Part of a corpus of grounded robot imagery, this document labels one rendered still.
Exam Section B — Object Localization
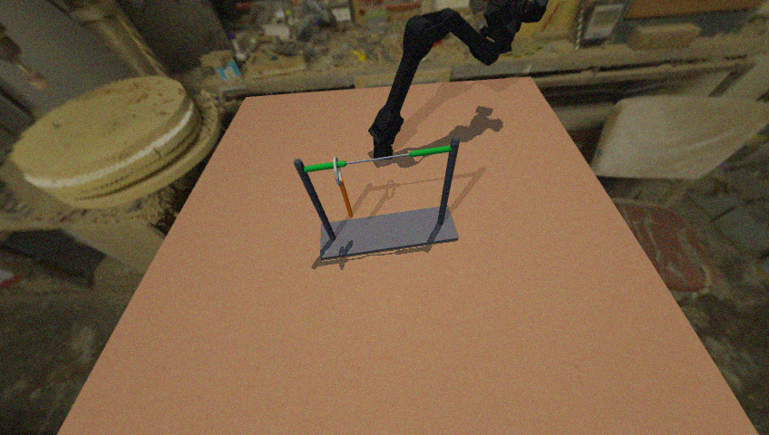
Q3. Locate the orange handle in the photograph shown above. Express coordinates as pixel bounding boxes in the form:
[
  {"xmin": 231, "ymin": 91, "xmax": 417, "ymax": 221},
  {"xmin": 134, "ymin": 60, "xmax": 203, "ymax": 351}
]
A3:
[{"xmin": 333, "ymin": 156, "xmax": 353, "ymax": 217}]

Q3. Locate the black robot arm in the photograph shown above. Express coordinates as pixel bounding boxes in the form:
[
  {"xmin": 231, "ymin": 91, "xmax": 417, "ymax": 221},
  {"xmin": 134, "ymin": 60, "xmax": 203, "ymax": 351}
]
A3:
[{"xmin": 368, "ymin": 0, "xmax": 549, "ymax": 159}]

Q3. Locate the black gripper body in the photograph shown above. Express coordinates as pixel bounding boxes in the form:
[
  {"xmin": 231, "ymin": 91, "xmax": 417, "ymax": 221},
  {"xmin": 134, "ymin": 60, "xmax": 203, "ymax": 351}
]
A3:
[{"xmin": 510, "ymin": 0, "xmax": 525, "ymax": 33}]

